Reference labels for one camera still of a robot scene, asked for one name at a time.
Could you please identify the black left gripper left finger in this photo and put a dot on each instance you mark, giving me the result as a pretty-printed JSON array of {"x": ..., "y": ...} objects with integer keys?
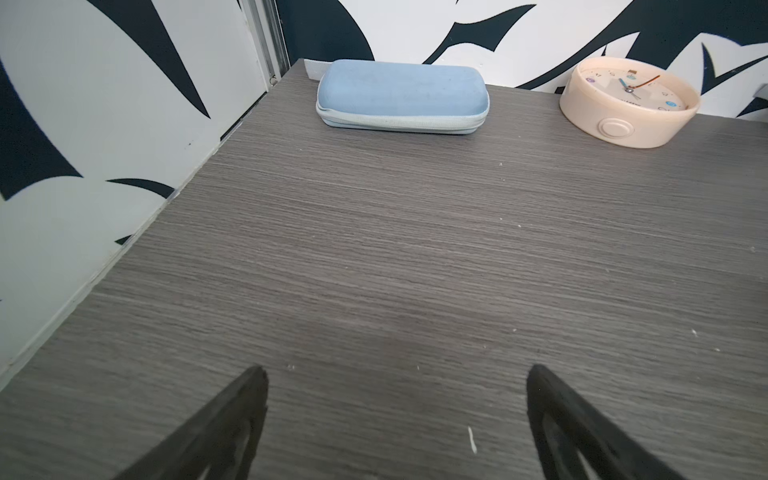
[{"x": 219, "y": 441}]

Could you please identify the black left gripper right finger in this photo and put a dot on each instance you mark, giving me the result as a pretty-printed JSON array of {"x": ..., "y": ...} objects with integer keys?
[{"x": 569, "y": 432}]

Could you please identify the pink round alarm clock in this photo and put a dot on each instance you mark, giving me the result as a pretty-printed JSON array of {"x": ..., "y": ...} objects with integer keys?
[{"x": 628, "y": 103}]

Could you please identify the light blue glasses case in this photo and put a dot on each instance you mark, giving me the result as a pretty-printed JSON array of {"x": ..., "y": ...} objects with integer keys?
[{"x": 420, "y": 98}]

